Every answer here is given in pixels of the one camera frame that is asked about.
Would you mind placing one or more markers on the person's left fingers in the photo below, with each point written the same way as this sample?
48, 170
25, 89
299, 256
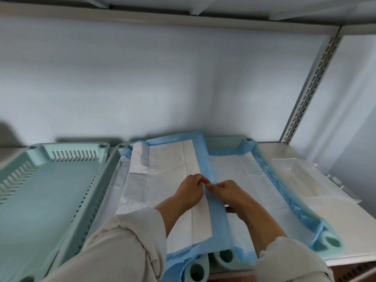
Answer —
199, 179

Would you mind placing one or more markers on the person's right thumb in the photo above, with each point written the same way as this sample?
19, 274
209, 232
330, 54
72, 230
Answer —
229, 208

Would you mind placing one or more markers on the grey slotted shelf upright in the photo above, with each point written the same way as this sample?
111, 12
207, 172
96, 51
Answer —
311, 88

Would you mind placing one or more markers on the person's right hand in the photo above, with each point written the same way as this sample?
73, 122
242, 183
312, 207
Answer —
235, 198

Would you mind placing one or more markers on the teal plastic slotted tray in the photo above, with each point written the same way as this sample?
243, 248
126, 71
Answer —
88, 220
44, 202
226, 141

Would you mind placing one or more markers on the grey metal shelf board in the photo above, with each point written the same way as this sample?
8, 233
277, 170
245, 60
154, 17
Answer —
176, 23

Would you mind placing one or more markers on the person's left hand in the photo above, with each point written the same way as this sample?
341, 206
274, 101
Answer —
189, 192

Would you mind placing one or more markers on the blue white absorbent underpad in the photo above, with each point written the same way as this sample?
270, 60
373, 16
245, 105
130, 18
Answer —
173, 161
111, 199
249, 179

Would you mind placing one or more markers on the person's left forearm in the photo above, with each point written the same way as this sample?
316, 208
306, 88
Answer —
129, 249

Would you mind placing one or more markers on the person's right forearm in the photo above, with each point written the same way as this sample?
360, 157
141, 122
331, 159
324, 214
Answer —
279, 252

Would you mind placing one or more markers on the clear plastic tray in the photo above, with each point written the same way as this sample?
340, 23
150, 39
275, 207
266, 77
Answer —
296, 179

